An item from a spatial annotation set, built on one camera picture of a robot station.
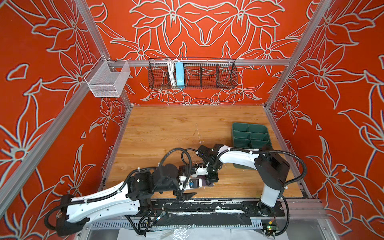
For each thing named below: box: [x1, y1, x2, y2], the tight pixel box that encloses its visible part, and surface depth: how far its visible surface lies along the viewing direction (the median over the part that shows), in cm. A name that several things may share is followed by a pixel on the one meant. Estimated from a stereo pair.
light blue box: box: [175, 62, 185, 86], surface depth 91 cm
